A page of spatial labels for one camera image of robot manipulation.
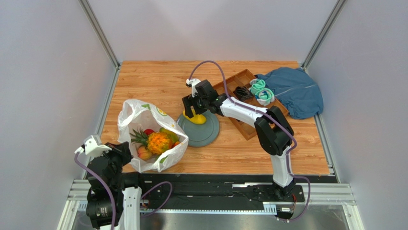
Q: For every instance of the wooden compartment tray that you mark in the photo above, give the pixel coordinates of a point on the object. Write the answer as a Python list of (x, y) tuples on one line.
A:
[(242, 79)]

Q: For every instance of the yellow mango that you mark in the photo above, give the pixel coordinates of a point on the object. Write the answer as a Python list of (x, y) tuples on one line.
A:
[(196, 119)]

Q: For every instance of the mint green rolled sock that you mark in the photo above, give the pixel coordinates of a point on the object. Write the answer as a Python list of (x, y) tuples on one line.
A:
[(256, 85)]

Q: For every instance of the red bell pepper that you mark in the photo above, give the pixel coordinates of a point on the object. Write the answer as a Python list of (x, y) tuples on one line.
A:
[(149, 131), (176, 143)]

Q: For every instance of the yellow green papaya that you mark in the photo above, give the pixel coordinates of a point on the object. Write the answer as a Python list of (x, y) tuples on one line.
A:
[(173, 135)]

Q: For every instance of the peach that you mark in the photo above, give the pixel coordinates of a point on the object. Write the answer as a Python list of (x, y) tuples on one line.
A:
[(143, 153)]

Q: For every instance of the white teal rolled sock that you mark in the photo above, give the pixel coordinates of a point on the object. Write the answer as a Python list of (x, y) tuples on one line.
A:
[(265, 96)]

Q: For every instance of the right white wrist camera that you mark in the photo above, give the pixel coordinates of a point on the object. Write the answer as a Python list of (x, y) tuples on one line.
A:
[(191, 83)]

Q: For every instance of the right aluminium frame post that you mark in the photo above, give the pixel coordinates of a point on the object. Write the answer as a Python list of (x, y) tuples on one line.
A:
[(334, 14)]

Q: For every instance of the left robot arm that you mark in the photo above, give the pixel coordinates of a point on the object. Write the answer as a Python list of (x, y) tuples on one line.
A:
[(108, 191)]

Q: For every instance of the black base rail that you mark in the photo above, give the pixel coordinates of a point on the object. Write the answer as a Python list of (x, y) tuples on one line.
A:
[(211, 192)]

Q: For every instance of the grey plate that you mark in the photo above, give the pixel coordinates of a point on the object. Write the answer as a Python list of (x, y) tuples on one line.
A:
[(200, 135)]

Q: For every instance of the left aluminium frame post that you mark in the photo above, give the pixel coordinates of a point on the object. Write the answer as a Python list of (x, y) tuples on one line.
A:
[(85, 4)]

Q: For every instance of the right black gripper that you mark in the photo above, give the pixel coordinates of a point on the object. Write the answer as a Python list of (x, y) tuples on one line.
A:
[(194, 100)]

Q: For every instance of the aluminium frame post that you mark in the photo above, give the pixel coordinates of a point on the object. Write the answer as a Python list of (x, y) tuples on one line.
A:
[(85, 4), (334, 14)]

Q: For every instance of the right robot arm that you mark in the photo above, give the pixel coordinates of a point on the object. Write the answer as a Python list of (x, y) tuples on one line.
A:
[(274, 133)]

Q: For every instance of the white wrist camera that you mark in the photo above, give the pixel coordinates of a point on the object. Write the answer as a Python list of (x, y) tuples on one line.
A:
[(92, 147), (191, 83)]

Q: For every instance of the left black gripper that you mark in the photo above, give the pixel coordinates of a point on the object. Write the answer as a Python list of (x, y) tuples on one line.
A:
[(121, 149)]

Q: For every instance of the white plastic bag lemon print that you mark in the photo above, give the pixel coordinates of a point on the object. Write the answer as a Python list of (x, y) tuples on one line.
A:
[(137, 114)]

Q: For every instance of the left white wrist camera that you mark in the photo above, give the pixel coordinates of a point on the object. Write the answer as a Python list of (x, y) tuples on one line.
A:
[(92, 147)]

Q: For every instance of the blue garment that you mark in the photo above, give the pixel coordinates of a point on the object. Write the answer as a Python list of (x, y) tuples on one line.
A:
[(296, 90)]

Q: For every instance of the black rolled sock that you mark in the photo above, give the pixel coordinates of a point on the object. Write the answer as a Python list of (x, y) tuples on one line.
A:
[(243, 94)]

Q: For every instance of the pineapple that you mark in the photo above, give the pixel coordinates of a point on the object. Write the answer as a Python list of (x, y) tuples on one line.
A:
[(157, 143)]

